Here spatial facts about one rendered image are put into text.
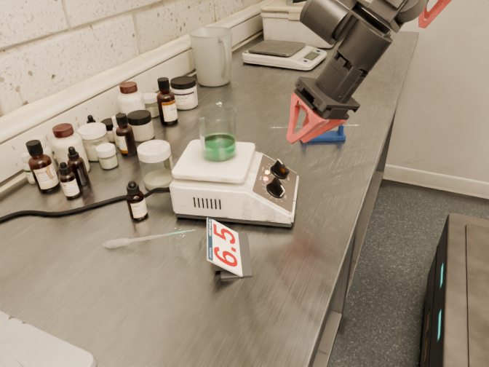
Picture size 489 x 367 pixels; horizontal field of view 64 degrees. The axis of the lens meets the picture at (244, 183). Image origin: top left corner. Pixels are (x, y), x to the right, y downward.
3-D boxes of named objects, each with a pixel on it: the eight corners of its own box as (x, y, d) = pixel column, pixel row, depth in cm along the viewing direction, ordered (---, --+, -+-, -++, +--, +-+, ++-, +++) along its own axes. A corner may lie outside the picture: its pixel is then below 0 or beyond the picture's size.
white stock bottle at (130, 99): (151, 129, 95) (143, 85, 89) (126, 134, 93) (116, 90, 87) (145, 119, 100) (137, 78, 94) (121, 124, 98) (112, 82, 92)
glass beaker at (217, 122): (231, 170, 62) (228, 121, 58) (195, 164, 64) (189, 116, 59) (244, 149, 68) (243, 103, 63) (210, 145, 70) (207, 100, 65)
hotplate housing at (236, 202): (298, 185, 73) (300, 147, 69) (292, 231, 62) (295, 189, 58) (184, 176, 77) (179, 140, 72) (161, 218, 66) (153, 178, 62)
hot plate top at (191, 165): (256, 146, 70) (256, 142, 69) (244, 184, 60) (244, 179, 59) (191, 143, 72) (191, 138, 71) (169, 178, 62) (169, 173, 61)
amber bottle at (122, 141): (134, 147, 88) (126, 110, 83) (139, 154, 85) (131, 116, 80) (118, 151, 86) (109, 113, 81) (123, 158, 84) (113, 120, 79)
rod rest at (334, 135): (342, 134, 90) (344, 119, 88) (346, 140, 87) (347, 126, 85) (299, 135, 90) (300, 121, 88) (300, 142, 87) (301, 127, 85)
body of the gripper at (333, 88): (290, 86, 58) (319, 41, 54) (328, 90, 65) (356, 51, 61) (318, 114, 55) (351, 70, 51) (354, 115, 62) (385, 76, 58)
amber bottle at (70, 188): (65, 192, 74) (54, 159, 70) (80, 188, 74) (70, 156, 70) (65, 200, 71) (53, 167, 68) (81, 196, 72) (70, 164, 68)
